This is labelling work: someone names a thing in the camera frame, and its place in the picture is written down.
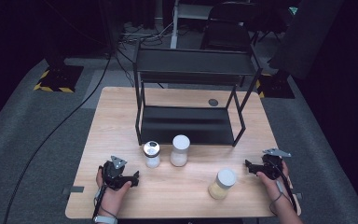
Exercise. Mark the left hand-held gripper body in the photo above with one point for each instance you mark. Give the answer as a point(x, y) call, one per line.
point(113, 177)

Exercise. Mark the person's left hand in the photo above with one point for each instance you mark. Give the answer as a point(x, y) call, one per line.
point(110, 200)

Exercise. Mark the white-lidded jar of yellow powder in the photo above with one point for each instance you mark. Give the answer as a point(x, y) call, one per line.
point(222, 185)

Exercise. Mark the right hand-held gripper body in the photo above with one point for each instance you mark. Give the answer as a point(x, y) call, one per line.
point(272, 166)

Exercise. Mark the dark grey panel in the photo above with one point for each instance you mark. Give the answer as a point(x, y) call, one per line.
point(304, 40)

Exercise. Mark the black-yellow striped stand base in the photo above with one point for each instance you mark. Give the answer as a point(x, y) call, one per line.
point(276, 87)
point(60, 79)

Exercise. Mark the dark round table grommet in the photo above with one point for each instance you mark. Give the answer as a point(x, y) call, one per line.
point(213, 102)

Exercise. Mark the black stand pole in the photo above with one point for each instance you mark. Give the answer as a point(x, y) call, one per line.
point(110, 28)

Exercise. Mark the white-lidded jar of white powder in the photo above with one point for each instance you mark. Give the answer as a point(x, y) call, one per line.
point(180, 152)

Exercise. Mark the glass jar with silver lid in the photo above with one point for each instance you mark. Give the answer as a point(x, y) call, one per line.
point(152, 155)

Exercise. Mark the teal lit screen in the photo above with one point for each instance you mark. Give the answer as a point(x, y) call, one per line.
point(293, 11)

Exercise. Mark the white wristband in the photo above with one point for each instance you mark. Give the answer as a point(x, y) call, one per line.
point(105, 219)

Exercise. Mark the person's right hand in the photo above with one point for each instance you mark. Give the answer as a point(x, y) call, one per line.
point(276, 189)

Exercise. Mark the black metal two-tier rack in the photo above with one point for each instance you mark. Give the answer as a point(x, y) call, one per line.
point(186, 124)

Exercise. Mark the black chair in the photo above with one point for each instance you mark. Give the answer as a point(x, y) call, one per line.
point(227, 34)

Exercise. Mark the grey tab on table edge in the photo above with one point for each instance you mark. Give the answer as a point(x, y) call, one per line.
point(74, 189)
point(297, 196)

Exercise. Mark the white desk leg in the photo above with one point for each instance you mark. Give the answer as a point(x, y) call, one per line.
point(174, 34)

